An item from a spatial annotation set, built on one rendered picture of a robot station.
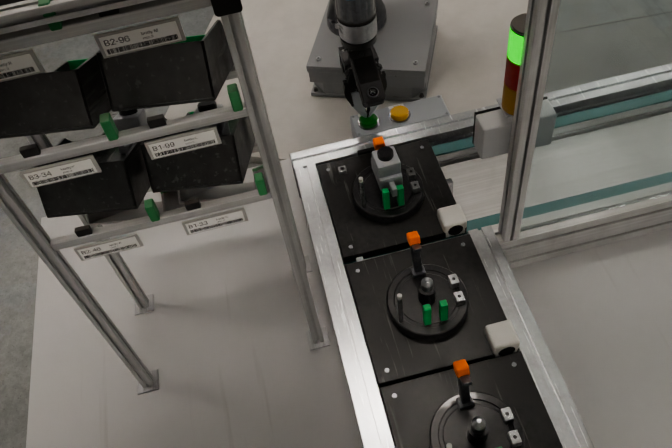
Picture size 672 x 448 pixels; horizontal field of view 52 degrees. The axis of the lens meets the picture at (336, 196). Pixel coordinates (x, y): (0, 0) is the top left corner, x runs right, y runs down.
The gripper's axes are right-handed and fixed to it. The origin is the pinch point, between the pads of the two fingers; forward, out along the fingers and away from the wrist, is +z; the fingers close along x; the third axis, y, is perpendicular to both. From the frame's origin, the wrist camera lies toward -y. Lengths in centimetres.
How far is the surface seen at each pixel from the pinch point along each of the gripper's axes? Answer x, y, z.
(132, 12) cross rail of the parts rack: 31, -43, -64
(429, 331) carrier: 3, -53, -1
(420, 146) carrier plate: -8.3, -11.3, 1.3
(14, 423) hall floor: 122, 1, 99
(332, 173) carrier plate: 10.8, -12.7, 1.5
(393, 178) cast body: 0.9, -24.6, -6.9
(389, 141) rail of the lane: -2.8, -6.9, 2.4
